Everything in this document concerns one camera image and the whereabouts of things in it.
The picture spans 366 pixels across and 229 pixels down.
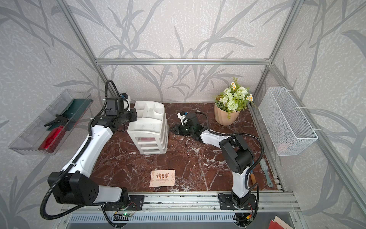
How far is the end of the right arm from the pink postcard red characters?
246 millimetres

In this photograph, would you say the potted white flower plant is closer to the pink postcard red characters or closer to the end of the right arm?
the end of the right arm

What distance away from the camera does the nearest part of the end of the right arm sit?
74 cm

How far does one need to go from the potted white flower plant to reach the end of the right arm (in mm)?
238

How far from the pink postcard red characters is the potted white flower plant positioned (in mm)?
485

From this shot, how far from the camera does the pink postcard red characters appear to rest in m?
0.82

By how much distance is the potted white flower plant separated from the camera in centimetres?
84

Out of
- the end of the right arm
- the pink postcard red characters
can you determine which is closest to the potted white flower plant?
the end of the right arm
